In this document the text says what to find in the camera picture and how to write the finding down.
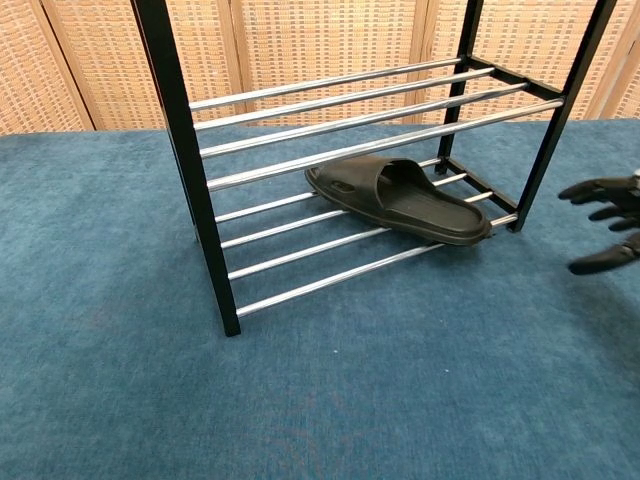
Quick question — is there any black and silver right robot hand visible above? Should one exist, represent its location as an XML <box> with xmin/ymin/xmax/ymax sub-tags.
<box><xmin>558</xmin><ymin>171</ymin><xmax>640</xmax><ymax>277</ymax></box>

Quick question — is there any black rubber slipper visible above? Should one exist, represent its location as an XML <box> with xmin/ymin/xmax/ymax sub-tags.
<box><xmin>304</xmin><ymin>154</ymin><xmax>494</xmax><ymax>247</ymax></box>

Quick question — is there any black and chrome shoe rack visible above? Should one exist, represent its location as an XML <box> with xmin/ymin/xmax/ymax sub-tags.
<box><xmin>130</xmin><ymin>0</ymin><xmax>619</xmax><ymax>338</ymax></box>

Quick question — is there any blue carpet mat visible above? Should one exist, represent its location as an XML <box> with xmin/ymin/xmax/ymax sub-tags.
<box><xmin>0</xmin><ymin>117</ymin><xmax>640</xmax><ymax>480</ymax></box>

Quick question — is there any woven bamboo folding screen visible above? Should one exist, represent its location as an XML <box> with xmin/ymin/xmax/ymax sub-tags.
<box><xmin>0</xmin><ymin>0</ymin><xmax>640</xmax><ymax>137</ymax></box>

